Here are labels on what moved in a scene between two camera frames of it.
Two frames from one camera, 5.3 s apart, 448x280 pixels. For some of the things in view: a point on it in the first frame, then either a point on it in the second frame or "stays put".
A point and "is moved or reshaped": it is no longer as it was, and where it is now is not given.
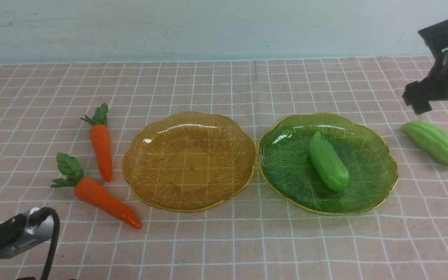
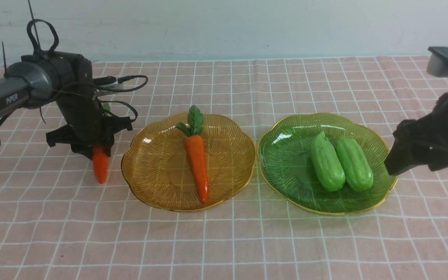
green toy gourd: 440,147 is moved or reshaped
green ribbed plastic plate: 285,170 stays put
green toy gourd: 333,170 stays put
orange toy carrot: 90,190 to 192,132
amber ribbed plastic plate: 189,161 stays put
